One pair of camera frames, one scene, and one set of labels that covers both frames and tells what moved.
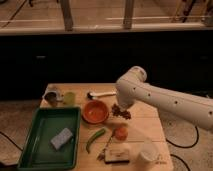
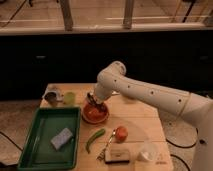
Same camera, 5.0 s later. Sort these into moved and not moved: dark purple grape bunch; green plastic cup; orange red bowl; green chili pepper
Moved: dark purple grape bunch
Not moved: orange red bowl; green plastic cup; green chili pepper
